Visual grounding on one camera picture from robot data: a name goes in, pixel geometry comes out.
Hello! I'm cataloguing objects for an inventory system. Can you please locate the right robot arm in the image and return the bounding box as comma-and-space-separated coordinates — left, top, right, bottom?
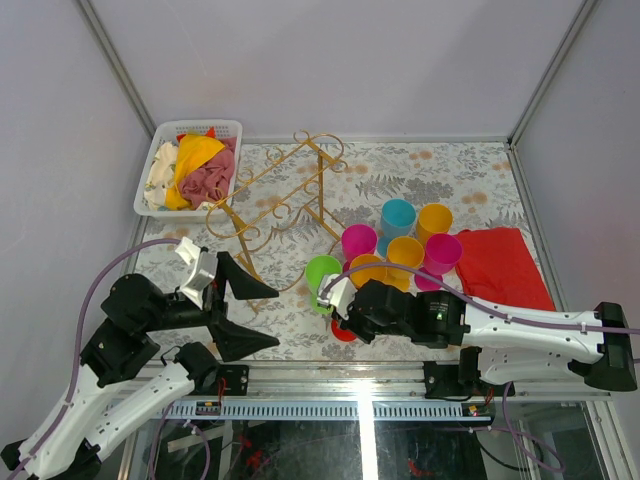
317, 279, 638, 395

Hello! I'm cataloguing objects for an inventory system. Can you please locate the gold wire glass rack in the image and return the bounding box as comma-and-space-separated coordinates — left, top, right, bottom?
205, 130, 348, 280

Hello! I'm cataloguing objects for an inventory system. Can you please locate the yellow cloth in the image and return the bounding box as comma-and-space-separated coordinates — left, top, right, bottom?
165, 133, 225, 211

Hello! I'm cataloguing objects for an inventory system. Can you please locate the blue wine glass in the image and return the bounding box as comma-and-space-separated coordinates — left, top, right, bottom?
377, 198, 416, 257

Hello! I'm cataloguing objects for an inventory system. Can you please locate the floral tablecloth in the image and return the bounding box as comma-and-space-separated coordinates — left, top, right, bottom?
144, 143, 534, 362

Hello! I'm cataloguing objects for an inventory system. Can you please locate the red folded cloth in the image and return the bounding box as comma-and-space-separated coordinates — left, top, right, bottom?
456, 227, 555, 311

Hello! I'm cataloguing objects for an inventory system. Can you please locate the purple cable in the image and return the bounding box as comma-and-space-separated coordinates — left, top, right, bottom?
9, 238, 184, 480
324, 263, 640, 476

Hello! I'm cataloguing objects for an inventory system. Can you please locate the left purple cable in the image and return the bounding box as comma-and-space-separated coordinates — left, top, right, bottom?
9, 238, 184, 480

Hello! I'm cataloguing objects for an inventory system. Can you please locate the red wine glass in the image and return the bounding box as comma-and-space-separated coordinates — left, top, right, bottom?
330, 320, 357, 343

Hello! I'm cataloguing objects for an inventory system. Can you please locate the green wine glass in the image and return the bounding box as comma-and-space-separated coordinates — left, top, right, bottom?
305, 255, 342, 314

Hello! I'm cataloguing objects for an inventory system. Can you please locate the aluminium mounting rail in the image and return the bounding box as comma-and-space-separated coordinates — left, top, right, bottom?
89, 358, 614, 421

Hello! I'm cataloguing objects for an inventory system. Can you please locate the cream floral cloth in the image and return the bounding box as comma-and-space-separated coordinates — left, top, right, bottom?
143, 142, 178, 210

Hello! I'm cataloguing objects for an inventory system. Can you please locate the white plastic laundry basket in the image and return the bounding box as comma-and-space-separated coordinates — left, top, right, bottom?
134, 119, 243, 223

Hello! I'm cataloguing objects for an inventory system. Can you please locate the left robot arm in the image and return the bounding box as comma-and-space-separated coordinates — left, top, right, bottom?
1, 238, 279, 479

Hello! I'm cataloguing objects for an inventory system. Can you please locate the magenta wine glass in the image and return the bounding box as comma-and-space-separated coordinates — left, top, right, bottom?
420, 233, 463, 278
340, 224, 378, 270

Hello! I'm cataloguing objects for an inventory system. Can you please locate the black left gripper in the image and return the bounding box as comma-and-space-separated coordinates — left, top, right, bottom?
144, 253, 285, 359

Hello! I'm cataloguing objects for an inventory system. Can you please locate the orange wine glass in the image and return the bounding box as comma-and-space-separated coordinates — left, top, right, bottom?
349, 254, 387, 289
416, 203, 453, 246
385, 236, 424, 292

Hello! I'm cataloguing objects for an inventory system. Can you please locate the dusty pink cloth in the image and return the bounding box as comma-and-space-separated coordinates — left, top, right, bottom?
179, 137, 237, 210

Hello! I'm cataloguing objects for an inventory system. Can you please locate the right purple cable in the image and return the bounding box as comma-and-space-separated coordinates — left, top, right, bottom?
324, 263, 640, 476

